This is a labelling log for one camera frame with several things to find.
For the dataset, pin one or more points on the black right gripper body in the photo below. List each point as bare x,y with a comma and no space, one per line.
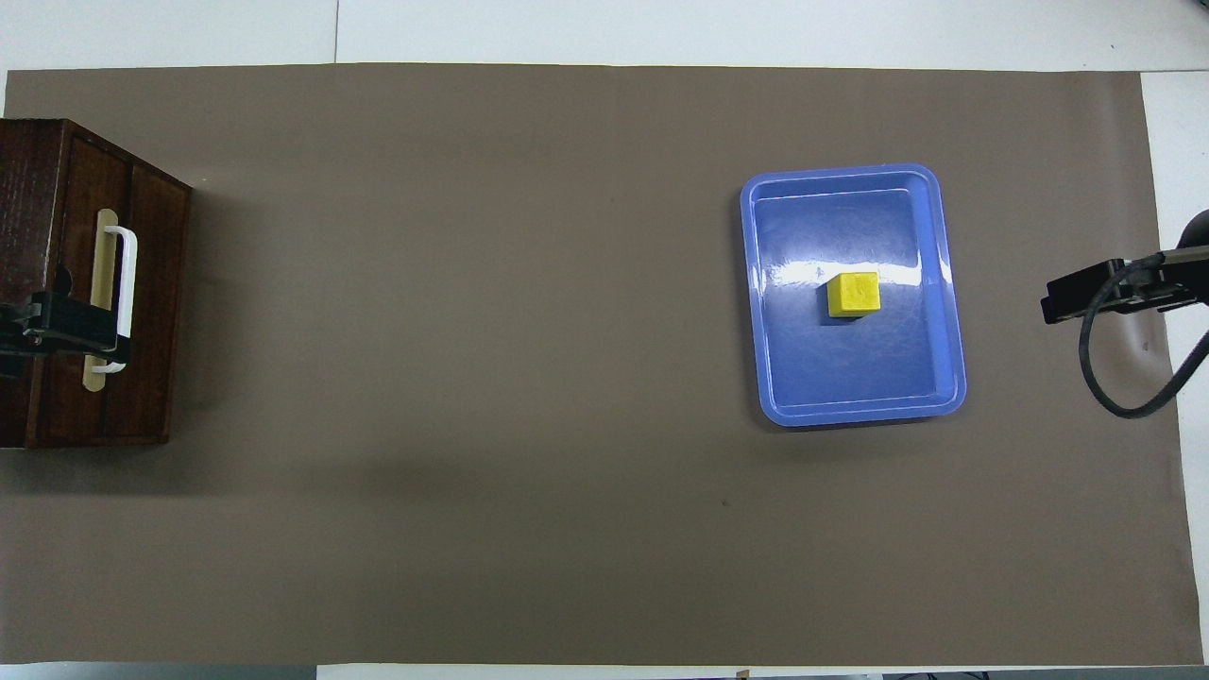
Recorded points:
1166,283

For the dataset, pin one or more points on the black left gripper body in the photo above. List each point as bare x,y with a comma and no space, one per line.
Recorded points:
17,335

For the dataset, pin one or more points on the yellow block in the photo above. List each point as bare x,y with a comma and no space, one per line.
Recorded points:
854,294

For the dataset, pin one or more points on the dark wooden drawer cabinet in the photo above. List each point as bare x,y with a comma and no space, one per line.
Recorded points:
28,189

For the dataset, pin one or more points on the blue plastic tray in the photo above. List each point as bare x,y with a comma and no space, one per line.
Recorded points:
850,368

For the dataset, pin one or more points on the brown table mat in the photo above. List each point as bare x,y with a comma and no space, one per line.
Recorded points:
529,378

